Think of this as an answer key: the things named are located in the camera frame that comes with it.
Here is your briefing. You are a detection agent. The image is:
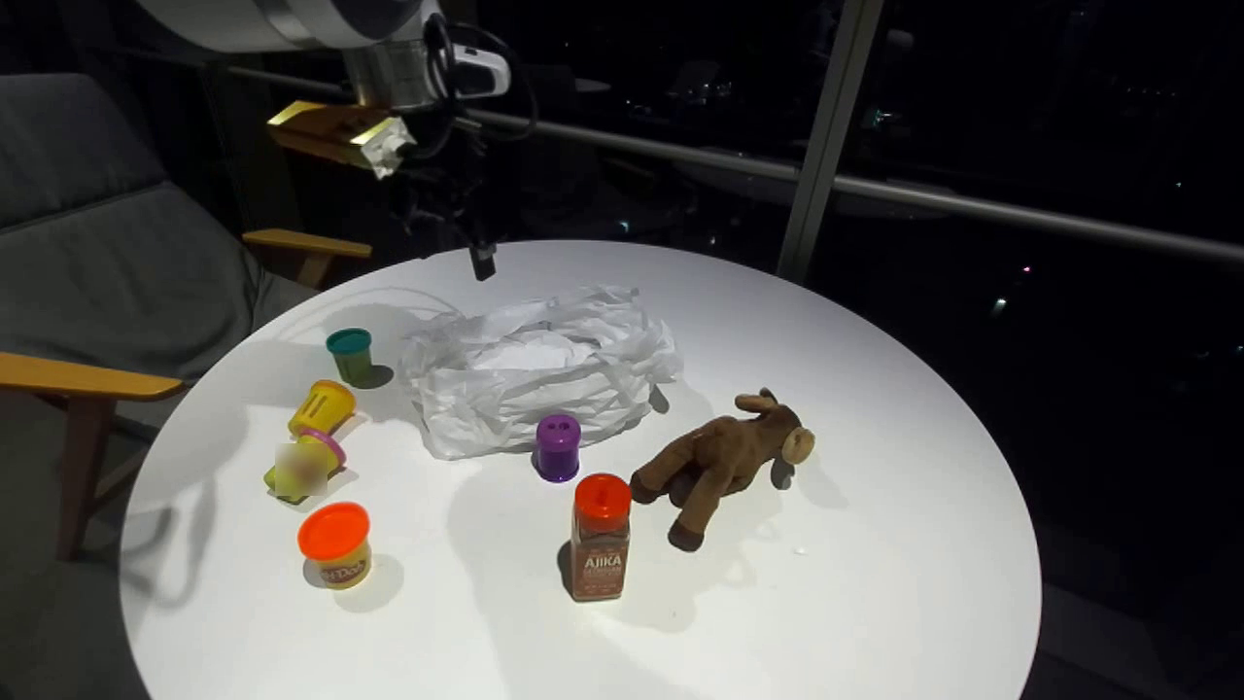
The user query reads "orange lid play-doh tub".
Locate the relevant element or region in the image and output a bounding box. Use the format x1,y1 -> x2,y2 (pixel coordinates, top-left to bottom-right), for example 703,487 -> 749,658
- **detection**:
294,501 -> 373,588

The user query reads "white plastic bag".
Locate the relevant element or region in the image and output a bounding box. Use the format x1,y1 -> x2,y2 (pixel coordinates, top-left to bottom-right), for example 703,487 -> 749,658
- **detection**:
396,283 -> 682,461

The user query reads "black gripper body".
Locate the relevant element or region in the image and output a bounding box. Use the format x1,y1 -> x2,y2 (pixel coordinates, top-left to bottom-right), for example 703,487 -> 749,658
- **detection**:
400,126 -> 492,251

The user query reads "metal window railing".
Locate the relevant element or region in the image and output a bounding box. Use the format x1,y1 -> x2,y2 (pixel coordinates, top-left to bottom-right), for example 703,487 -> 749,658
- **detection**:
219,0 -> 1244,283

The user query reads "magenta lid play-doh tub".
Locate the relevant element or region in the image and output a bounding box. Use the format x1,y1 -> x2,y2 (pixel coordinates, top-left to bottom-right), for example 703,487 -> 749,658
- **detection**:
263,431 -> 346,506

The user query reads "yellow lid play-doh tub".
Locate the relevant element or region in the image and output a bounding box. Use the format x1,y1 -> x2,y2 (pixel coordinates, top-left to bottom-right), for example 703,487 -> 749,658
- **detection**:
289,383 -> 356,435

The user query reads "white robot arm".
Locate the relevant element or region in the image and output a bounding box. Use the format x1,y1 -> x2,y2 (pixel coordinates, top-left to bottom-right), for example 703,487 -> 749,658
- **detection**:
137,0 -> 513,178

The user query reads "teal lid play-doh tub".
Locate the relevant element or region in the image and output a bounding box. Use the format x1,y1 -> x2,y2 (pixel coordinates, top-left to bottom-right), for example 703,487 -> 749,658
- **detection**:
325,327 -> 373,384

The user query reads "brown plush moose toy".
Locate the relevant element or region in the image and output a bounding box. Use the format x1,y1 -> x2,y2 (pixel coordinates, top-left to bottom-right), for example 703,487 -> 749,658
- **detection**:
628,388 -> 816,554

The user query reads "purple lid play-doh tub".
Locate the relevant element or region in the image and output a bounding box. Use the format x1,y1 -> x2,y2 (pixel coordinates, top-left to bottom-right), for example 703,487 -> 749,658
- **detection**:
532,412 -> 579,483

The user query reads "grey wooden armchair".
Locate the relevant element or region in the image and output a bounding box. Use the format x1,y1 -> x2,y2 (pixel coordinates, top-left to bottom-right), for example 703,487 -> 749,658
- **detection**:
0,72 -> 381,568

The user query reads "spice jar red lid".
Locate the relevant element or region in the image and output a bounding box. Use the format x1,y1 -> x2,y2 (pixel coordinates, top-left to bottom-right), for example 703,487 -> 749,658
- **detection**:
568,475 -> 628,605

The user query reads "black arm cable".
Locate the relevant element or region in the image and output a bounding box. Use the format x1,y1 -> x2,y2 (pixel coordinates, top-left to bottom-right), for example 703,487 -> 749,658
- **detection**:
419,14 -> 540,161

